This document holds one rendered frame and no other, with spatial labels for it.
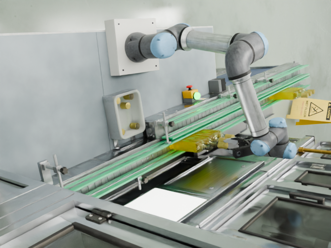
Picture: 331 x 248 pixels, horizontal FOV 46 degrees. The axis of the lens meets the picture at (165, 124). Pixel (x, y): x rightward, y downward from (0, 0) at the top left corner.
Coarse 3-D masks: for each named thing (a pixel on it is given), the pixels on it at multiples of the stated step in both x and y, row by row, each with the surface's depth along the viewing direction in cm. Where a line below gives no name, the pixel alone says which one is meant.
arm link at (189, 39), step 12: (180, 24) 194; (180, 36) 186; (192, 36) 184; (204, 36) 179; (216, 36) 175; (228, 36) 172; (240, 36) 166; (252, 36) 164; (264, 36) 166; (180, 48) 190; (192, 48) 188; (204, 48) 181; (216, 48) 175; (252, 48) 159; (264, 48) 164
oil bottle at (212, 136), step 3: (198, 132) 218; (201, 132) 217; (195, 135) 214; (198, 135) 213; (201, 135) 212; (204, 135) 211; (207, 135) 210; (210, 135) 209; (213, 135) 209; (216, 135) 210; (210, 138) 208; (213, 138) 208
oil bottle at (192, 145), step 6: (186, 138) 210; (174, 144) 210; (180, 144) 207; (186, 144) 205; (192, 144) 202; (198, 144) 200; (180, 150) 209; (186, 150) 206; (192, 150) 203; (198, 150) 200
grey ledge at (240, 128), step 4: (268, 108) 294; (264, 112) 289; (268, 112) 294; (264, 116) 289; (268, 116) 293; (236, 124) 262; (240, 124) 266; (244, 124) 270; (232, 128) 259; (236, 128) 263; (240, 128) 266; (244, 128) 270; (248, 128) 270; (224, 132) 252; (228, 132) 255; (232, 132) 259; (236, 132) 263; (240, 132) 265; (200, 152) 235; (204, 152) 238
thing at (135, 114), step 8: (120, 96) 191; (136, 96) 201; (136, 104) 203; (120, 112) 201; (128, 112) 205; (136, 112) 204; (120, 120) 201; (128, 120) 205; (136, 120) 206; (144, 120) 204; (120, 128) 192; (128, 128) 205; (144, 128) 204; (128, 136) 196
